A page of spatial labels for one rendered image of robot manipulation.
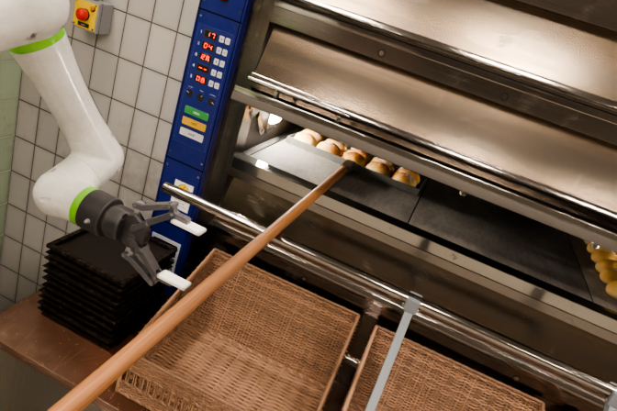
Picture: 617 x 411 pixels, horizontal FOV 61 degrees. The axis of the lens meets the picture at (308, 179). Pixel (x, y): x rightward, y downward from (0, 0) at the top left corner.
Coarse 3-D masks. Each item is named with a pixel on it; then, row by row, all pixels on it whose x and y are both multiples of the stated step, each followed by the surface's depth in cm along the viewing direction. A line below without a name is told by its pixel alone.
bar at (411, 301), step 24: (168, 192) 140; (216, 216) 138; (240, 216) 136; (288, 240) 133; (336, 264) 129; (384, 288) 127; (408, 312) 125; (432, 312) 124; (480, 336) 122; (504, 336) 121; (528, 360) 120; (552, 360) 118; (384, 384) 118; (600, 384) 116
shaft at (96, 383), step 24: (312, 192) 158; (288, 216) 138; (264, 240) 123; (240, 264) 111; (216, 288) 101; (168, 312) 89; (144, 336) 82; (120, 360) 76; (96, 384) 71; (72, 408) 67
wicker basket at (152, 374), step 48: (192, 288) 173; (240, 288) 178; (288, 288) 175; (192, 336) 176; (240, 336) 179; (288, 336) 175; (336, 336) 172; (144, 384) 151; (192, 384) 138; (240, 384) 163; (288, 384) 169
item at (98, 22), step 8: (80, 0) 170; (88, 0) 169; (88, 8) 170; (96, 8) 169; (104, 8) 171; (112, 8) 174; (88, 16) 170; (96, 16) 170; (104, 16) 172; (72, 24) 174; (80, 24) 172; (88, 24) 171; (96, 24) 170; (104, 24) 173; (96, 32) 172; (104, 32) 175
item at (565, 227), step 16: (240, 96) 152; (272, 112) 150; (288, 112) 148; (320, 128) 146; (352, 144) 144; (368, 144) 143; (400, 160) 141; (432, 176) 139; (448, 176) 138; (480, 192) 136; (512, 208) 134; (528, 208) 133; (544, 224) 133; (560, 224) 132; (592, 240) 130; (608, 240) 129
